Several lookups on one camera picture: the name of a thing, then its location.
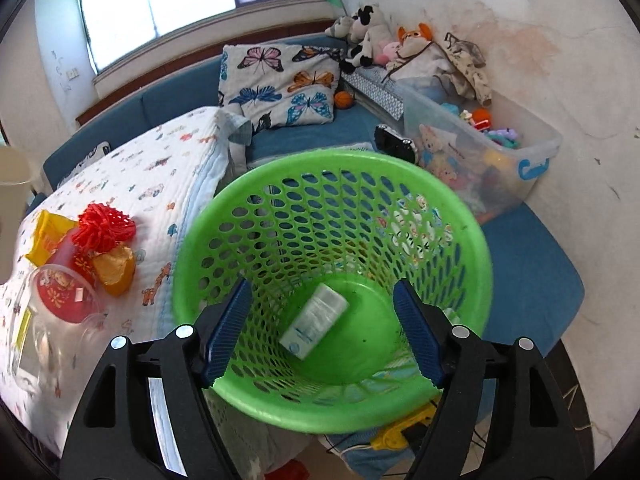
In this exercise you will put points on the clear plastic toy bin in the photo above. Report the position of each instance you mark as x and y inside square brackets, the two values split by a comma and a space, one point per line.
[490, 156]

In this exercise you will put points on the butterfly print pillow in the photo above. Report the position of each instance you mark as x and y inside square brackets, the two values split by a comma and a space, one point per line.
[280, 85]

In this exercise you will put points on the black handheld game console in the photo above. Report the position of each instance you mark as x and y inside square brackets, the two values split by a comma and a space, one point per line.
[391, 142]

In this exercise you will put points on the cow plush toy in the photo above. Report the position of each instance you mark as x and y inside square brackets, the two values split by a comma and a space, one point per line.
[370, 35]

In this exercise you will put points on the small orange ball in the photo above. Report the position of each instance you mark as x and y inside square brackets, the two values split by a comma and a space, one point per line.
[343, 100]

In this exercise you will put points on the beige printed cloth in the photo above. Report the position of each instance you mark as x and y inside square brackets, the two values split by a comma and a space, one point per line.
[459, 66]

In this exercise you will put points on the yellow snack bag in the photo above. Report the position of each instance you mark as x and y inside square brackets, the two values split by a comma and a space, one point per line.
[50, 230]

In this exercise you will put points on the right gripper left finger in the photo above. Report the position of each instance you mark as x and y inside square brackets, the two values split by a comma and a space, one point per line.
[113, 434]

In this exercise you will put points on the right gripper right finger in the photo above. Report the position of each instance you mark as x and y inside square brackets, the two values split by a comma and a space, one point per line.
[530, 435]

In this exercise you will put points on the orange fox plush toy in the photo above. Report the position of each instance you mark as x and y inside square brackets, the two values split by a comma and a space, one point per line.
[413, 42]

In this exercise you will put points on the clear bottle yellow label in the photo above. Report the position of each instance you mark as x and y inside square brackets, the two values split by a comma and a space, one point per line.
[16, 175]

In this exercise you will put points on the green plastic mesh basket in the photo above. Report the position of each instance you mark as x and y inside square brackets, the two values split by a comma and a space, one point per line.
[323, 237]

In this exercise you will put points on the clear round plastic lid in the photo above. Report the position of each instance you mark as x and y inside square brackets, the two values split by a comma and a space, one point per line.
[54, 359]

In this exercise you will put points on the blue sofa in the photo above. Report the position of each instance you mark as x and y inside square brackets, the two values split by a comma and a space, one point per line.
[537, 290]

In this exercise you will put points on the pink plush toy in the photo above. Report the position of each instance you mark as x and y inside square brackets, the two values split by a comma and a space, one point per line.
[388, 53]

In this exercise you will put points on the red printed plastic cup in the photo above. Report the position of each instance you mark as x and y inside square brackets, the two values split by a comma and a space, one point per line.
[65, 286]

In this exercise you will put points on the printed white table cloth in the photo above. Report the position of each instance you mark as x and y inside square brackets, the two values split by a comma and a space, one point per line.
[164, 180]

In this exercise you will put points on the small butterfly cushion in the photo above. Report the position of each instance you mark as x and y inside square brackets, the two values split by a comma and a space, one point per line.
[95, 154]

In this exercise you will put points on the white blue milk carton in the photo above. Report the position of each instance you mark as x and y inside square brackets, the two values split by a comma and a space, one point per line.
[320, 313]

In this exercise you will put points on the grey plush toy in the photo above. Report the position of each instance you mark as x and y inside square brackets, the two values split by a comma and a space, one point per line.
[341, 28]

